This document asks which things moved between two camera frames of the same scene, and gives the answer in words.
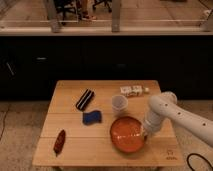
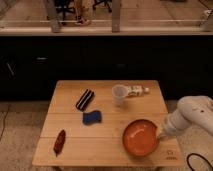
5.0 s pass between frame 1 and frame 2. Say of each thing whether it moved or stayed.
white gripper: moved
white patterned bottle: stayed
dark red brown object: stayed
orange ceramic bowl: moved
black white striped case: stayed
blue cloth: stayed
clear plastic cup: moved
